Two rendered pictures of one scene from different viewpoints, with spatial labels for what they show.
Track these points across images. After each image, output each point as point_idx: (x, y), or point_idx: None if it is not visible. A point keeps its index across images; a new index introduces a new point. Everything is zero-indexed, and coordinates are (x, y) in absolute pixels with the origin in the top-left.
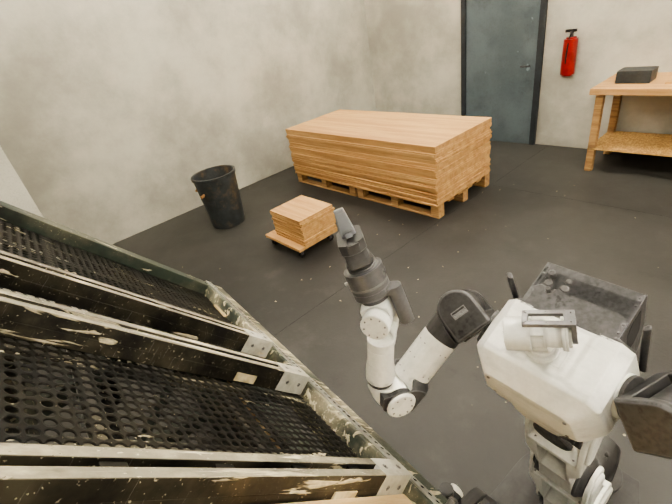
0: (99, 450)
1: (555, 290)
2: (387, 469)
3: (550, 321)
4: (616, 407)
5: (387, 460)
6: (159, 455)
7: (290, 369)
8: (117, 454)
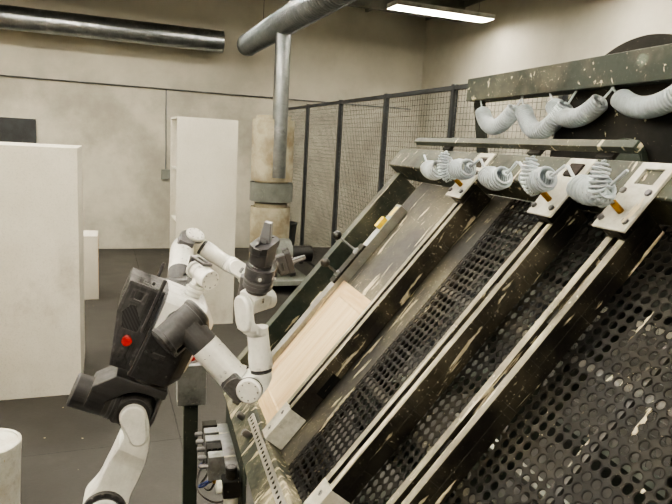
0: (422, 250)
1: (151, 283)
2: (282, 409)
3: (203, 259)
4: None
5: (275, 425)
6: (405, 269)
7: (316, 495)
8: (417, 255)
